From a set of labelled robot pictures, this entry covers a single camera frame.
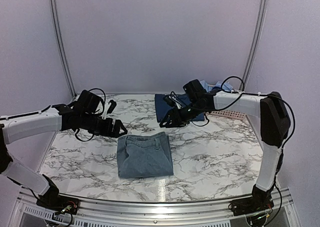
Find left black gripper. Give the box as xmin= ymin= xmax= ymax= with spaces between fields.
xmin=80 ymin=111 xmax=127 ymax=138

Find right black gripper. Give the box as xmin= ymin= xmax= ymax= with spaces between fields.
xmin=159 ymin=100 xmax=207 ymax=128

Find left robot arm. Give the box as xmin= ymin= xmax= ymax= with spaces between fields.
xmin=0 ymin=89 xmax=128 ymax=210

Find aluminium corner post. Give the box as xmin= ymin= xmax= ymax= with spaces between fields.
xmin=49 ymin=0 xmax=77 ymax=98
xmin=242 ymin=0 xmax=268 ymax=89

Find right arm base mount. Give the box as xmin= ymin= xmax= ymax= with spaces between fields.
xmin=228 ymin=196 xmax=274 ymax=216

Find left aluminium corner post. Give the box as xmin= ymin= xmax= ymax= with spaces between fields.
xmin=49 ymin=0 xmax=77 ymax=98

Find right aluminium corner post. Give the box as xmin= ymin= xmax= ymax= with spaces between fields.
xmin=242 ymin=0 xmax=268 ymax=89

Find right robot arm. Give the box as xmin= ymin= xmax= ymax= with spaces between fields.
xmin=159 ymin=79 xmax=291 ymax=211

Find pink plastic laundry basket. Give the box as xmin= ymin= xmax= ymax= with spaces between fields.
xmin=209 ymin=110 xmax=246 ymax=120

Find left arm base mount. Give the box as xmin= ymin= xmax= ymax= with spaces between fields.
xmin=36 ymin=192 xmax=80 ymax=215

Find dark blue t-shirt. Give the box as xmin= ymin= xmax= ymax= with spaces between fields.
xmin=154 ymin=94 xmax=191 ymax=123

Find light blue cloth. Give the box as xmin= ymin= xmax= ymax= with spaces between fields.
xmin=200 ymin=80 xmax=212 ymax=92

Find light blue denim jeans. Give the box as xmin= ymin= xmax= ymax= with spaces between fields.
xmin=116 ymin=131 xmax=174 ymax=179

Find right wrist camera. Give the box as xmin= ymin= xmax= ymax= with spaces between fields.
xmin=163 ymin=95 xmax=182 ymax=109

